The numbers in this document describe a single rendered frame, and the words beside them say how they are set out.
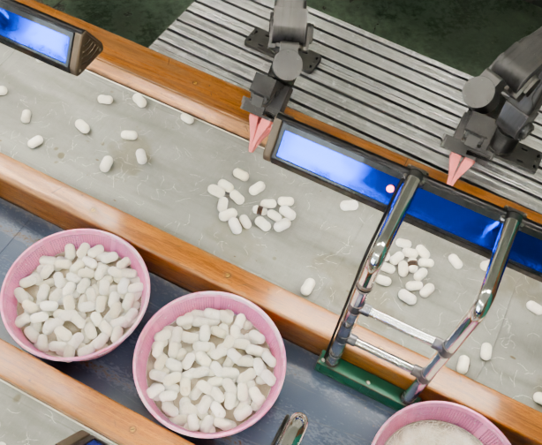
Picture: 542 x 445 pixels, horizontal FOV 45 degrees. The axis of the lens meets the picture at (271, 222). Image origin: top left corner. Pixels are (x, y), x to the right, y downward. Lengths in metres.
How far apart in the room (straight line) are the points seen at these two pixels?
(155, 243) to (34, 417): 0.37
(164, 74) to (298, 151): 0.62
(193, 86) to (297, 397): 0.73
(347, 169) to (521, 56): 0.46
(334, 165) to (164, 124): 0.58
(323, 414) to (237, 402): 0.17
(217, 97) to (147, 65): 0.19
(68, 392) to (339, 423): 0.48
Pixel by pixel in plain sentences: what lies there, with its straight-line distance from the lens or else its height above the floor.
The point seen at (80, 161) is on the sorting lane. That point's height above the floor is 0.74.
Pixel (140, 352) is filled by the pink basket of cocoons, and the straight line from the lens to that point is 1.19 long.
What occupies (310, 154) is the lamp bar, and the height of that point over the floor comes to 1.08.
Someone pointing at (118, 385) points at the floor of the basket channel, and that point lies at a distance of 1.26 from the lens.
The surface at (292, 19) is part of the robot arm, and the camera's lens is 1.33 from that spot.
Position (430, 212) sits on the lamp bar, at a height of 1.07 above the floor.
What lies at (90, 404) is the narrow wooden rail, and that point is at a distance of 1.16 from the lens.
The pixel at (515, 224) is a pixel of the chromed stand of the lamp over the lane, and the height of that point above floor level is 1.12.
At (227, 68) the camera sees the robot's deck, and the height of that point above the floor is 0.67.
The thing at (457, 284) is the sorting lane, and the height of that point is 0.74.
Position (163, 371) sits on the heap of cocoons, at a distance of 1.19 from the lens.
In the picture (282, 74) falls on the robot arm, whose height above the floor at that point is 0.99.
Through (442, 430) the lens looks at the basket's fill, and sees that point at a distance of 1.23.
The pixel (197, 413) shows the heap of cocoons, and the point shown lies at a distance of 1.17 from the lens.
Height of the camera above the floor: 1.86
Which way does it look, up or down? 57 degrees down
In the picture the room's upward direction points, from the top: 8 degrees clockwise
